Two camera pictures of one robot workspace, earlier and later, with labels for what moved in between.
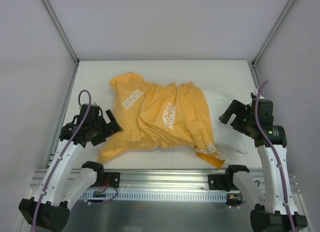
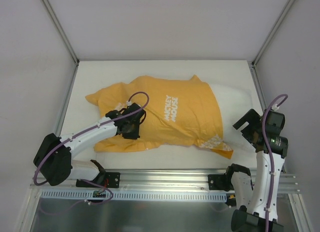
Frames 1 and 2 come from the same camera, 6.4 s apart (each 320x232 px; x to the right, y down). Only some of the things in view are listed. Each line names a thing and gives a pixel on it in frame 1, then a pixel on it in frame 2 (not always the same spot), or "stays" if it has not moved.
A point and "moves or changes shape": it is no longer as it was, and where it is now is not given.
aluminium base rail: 166,179 stays
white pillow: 224,134 moves or changes shape
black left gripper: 105,128 → 131,133
